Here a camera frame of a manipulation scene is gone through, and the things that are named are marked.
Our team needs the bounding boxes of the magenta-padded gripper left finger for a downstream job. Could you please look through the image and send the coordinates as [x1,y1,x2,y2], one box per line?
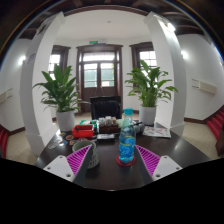
[43,143,95,184]

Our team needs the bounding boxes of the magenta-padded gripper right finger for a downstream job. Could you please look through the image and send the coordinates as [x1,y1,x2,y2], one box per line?
[134,143,184,185]

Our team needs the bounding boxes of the dark wooden double door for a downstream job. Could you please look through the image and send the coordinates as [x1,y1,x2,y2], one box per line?
[75,43,124,113]

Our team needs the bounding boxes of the potted plant in white pot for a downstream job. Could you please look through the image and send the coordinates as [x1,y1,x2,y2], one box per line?
[124,59,178,126]
[32,63,82,133]

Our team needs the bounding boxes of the clear blue-capped water bottle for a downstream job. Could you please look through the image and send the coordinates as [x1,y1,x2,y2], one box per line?
[118,108,137,164]

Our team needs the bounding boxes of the flat round red coaster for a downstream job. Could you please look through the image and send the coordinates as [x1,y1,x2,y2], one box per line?
[115,154,137,167]

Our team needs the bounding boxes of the red-carpeted staircase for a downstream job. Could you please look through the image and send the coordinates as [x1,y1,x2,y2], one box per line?
[0,128,10,159]
[206,106,224,141]

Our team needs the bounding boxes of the wooden tray with white items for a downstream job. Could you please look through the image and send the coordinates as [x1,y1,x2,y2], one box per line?
[98,115,121,134]

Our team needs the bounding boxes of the black chair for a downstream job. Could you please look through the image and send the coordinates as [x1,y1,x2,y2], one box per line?
[89,95,123,121]

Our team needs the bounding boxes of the red plastic box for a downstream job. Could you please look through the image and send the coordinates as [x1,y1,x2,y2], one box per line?
[72,124,96,140]

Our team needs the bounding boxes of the glowing wall lamp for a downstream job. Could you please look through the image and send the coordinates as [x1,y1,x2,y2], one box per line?
[18,54,27,66]

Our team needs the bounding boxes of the white printed magazine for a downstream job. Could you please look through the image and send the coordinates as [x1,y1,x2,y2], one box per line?
[142,125,172,139]

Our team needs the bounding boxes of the dark-framed window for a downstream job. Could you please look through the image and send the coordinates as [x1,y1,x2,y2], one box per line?
[129,41,158,98]
[48,44,72,88]

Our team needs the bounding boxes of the white wall radiator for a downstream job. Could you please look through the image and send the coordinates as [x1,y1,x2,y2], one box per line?
[191,79,218,95]
[0,88,13,103]

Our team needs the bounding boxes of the green flat box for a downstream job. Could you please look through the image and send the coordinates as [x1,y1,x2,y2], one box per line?
[79,119,100,126]

